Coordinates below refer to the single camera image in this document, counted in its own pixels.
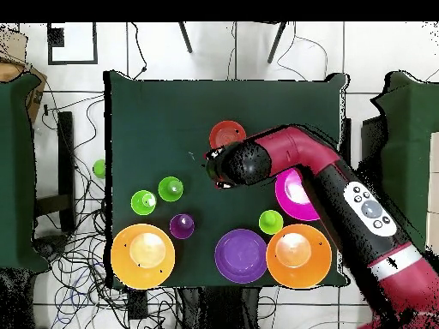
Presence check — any large orange plastic bowl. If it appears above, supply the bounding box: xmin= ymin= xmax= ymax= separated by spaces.
xmin=265 ymin=224 xmax=333 ymax=290
xmin=110 ymin=223 xmax=177 ymax=291

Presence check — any dark green table cloth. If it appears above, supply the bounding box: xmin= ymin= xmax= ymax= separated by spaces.
xmin=103 ymin=70 xmax=351 ymax=289

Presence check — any large pink plastic bowl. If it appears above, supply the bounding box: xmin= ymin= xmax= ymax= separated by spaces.
xmin=274 ymin=167 xmax=322 ymax=222

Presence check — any black equipment box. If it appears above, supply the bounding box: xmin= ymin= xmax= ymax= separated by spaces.
xmin=359 ymin=115 xmax=386 ymax=169

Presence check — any tangle of floor cables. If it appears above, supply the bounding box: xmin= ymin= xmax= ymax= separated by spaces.
xmin=32 ymin=92 xmax=117 ymax=329

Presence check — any green plastic cup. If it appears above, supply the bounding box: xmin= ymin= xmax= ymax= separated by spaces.
xmin=158 ymin=176 xmax=184 ymax=203
xmin=258 ymin=209 xmax=285 ymax=236
xmin=130 ymin=189 xmax=158 ymax=217

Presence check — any black stand bar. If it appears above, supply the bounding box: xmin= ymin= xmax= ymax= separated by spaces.
xmin=33 ymin=111 xmax=77 ymax=234
xmin=340 ymin=117 xmax=352 ymax=159

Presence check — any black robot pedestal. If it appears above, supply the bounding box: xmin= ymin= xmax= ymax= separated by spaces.
xmin=177 ymin=286 xmax=262 ymax=329

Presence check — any brown cardboard box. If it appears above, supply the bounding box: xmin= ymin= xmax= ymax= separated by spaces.
xmin=0 ymin=27 xmax=48 ymax=124

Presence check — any black floor power box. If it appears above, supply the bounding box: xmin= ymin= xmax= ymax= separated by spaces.
xmin=127 ymin=289 xmax=149 ymax=320

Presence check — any thin black cable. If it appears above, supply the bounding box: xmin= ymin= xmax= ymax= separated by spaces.
xmin=275 ymin=21 xmax=329 ymax=82
xmin=129 ymin=21 xmax=148 ymax=81

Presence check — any black square floor frame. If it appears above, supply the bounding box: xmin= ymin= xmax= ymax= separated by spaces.
xmin=46 ymin=21 xmax=99 ymax=66

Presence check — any small red plastic bowl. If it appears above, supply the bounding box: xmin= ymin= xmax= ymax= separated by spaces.
xmin=208 ymin=120 xmax=248 ymax=151

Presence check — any black tripod leg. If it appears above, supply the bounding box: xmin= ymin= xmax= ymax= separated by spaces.
xmin=177 ymin=21 xmax=194 ymax=55
xmin=267 ymin=21 xmax=290 ymax=65

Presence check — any green side table cloth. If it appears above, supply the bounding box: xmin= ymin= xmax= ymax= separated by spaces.
xmin=369 ymin=70 xmax=439 ymax=251
xmin=0 ymin=73 xmax=51 ymax=275

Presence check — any purple plastic bowl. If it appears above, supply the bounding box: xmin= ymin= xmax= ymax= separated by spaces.
xmin=214 ymin=228 xmax=268 ymax=284

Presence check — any purple plastic cup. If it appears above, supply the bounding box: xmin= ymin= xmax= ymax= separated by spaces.
xmin=169 ymin=213 xmax=195 ymax=240

